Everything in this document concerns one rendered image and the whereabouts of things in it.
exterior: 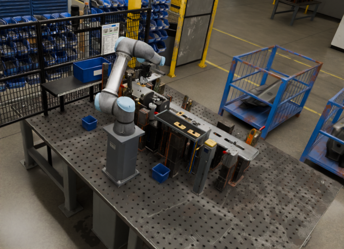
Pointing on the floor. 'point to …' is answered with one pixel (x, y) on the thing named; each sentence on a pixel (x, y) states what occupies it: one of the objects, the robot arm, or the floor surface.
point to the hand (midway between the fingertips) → (141, 83)
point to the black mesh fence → (60, 59)
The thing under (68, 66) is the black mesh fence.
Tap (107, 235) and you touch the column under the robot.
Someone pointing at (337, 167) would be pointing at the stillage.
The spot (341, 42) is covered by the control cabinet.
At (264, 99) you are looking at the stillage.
